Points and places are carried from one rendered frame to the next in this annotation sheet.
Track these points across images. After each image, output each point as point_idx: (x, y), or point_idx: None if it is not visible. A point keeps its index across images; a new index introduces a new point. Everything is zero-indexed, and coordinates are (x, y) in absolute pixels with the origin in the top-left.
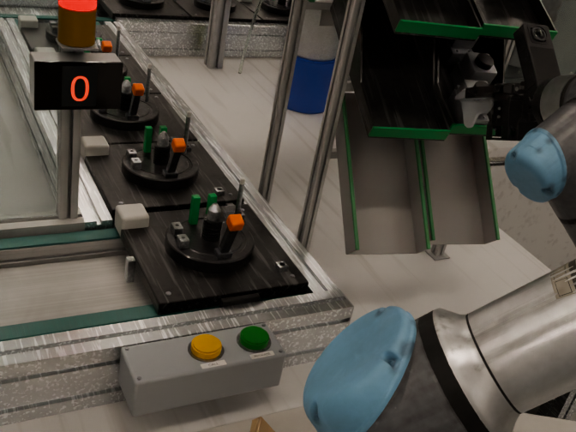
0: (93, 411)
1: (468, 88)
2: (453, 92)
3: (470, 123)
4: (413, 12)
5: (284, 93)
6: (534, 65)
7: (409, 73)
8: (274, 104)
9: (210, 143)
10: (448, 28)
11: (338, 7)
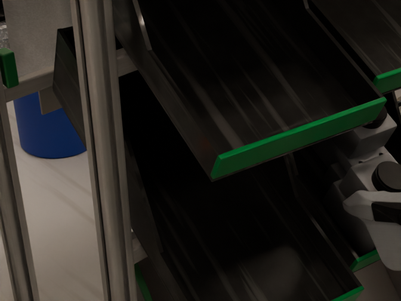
0: None
1: (379, 206)
2: (331, 187)
3: (397, 264)
4: (231, 106)
5: (19, 249)
6: None
7: (239, 172)
8: (9, 269)
9: None
10: (321, 128)
11: (66, 90)
